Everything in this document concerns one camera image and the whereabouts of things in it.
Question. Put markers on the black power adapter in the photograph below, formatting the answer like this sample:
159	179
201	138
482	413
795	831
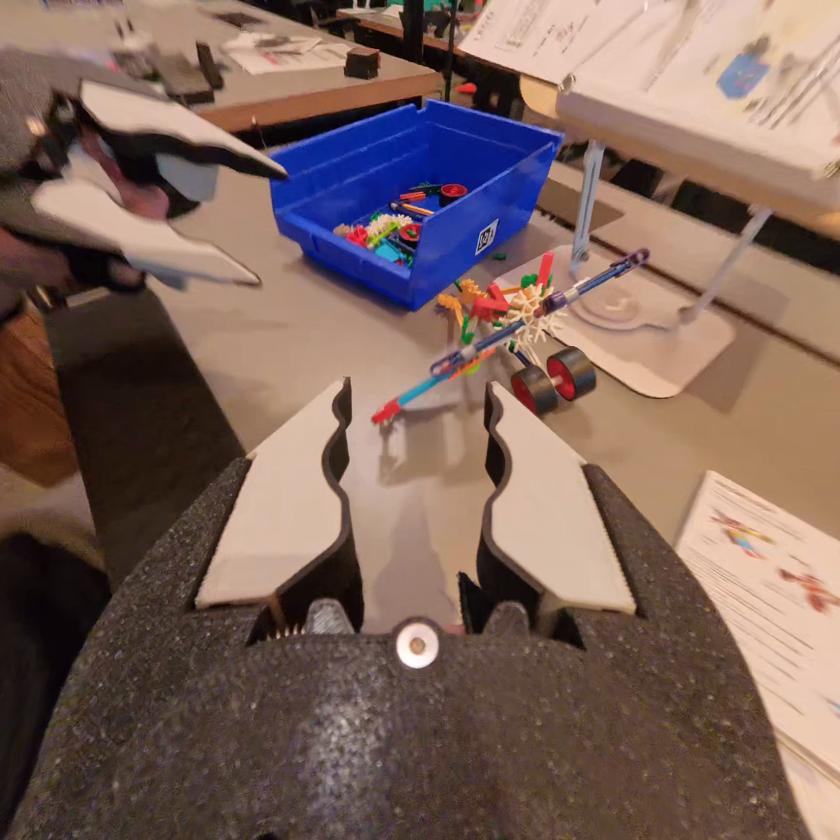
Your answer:
177	79

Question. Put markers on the printed instruction leaflet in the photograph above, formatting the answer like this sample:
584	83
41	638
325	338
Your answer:
774	623

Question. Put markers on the yellow toy rod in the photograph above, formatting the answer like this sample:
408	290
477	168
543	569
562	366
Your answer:
413	208

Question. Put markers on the neighbouring grey table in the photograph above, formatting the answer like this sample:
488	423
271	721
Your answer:
282	92

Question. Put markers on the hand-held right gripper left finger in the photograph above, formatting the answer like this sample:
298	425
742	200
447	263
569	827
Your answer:
282	525

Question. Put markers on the small black box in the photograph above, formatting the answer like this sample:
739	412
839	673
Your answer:
362	63

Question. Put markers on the black toy wheel red hub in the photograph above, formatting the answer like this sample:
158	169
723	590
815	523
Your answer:
453	191
411	233

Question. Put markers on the black pole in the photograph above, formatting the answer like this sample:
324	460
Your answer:
413	29

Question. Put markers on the blue parts bin with tag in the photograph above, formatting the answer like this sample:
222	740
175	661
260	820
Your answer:
459	151

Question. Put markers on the papers on neighbouring table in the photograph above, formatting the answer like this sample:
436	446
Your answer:
282	52

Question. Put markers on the white snowflake toy connector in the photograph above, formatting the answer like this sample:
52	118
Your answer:
380	226

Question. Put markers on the person's left hand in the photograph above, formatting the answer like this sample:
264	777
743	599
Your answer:
26	262

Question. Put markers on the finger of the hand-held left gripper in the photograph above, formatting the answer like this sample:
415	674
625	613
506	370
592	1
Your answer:
144	239
177	128

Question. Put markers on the colourful construction toy model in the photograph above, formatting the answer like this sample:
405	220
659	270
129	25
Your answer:
485	308

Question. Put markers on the instruction sheet board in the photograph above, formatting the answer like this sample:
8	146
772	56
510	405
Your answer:
656	79

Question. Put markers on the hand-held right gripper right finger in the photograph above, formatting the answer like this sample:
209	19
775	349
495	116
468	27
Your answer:
558	531

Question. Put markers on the wooden column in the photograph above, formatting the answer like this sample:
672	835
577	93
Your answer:
33	407

